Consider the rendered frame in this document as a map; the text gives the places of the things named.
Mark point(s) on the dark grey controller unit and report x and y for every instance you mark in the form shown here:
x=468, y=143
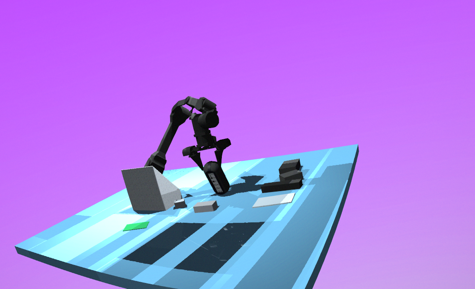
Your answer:
x=216, y=177

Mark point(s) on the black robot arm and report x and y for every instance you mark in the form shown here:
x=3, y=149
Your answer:
x=179, y=114

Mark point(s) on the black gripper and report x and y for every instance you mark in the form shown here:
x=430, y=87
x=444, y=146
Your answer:
x=203, y=140

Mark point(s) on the flat green rectangular plate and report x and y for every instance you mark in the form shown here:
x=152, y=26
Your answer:
x=136, y=226

